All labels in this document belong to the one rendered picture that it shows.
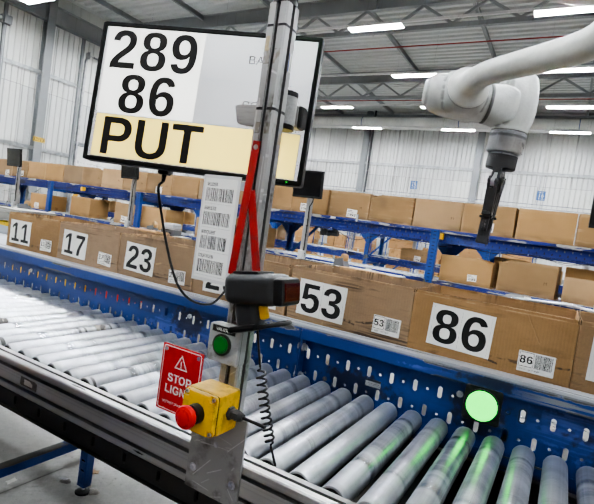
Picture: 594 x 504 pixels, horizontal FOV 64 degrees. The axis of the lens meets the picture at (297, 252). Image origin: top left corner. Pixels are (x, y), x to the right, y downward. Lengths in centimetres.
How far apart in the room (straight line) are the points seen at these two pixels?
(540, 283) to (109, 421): 490
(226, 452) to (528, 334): 77
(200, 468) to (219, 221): 45
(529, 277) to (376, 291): 427
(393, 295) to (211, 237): 63
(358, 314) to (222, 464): 64
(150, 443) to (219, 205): 49
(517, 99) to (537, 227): 453
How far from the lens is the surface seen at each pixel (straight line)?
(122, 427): 111
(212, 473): 96
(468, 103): 128
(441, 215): 598
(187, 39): 111
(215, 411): 83
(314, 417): 118
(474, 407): 127
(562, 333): 130
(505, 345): 131
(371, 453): 103
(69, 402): 123
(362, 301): 139
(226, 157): 100
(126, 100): 112
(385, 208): 619
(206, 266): 90
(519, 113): 136
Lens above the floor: 117
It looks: 3 degrees down
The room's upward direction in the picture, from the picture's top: 8 degrees clockwise
